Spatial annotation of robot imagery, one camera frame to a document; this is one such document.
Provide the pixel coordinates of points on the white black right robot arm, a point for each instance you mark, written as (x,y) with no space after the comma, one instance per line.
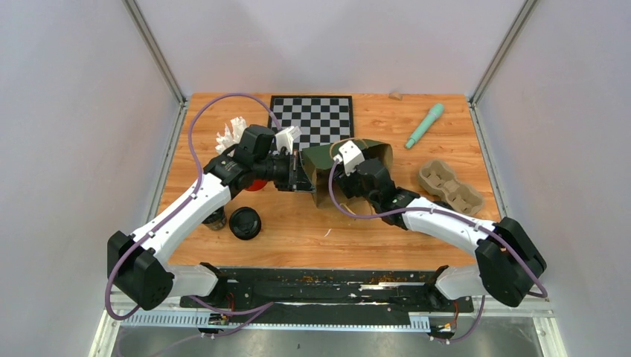
(507,267)

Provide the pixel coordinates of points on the black lid stack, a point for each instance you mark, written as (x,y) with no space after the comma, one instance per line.
(245,223)

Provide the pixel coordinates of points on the green paper bag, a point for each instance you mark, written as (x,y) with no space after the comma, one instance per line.
(317,162)

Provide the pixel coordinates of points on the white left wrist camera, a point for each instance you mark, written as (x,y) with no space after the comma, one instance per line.
(285,139)

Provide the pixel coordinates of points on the small brown wood block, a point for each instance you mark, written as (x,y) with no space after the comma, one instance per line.
(395,96)

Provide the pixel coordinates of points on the cardboard cup carrier tray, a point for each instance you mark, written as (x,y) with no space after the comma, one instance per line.
(439,179)

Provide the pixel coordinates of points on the black white chessboard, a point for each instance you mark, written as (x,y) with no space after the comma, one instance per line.
(322,119)

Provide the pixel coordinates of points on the black cup stack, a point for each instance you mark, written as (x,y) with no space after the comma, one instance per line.
(216,220)

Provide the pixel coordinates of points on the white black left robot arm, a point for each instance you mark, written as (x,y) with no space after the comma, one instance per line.
(137,263)

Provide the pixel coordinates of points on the white wrapped straws bundle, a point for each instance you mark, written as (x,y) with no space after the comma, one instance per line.
(229,132)

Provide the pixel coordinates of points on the red straw holder cup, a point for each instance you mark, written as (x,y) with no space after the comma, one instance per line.
(257,185)

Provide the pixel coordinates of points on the mint green handle tool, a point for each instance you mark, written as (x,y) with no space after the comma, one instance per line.
(432,115)

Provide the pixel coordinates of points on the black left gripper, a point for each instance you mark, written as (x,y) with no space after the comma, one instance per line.
(298,178)

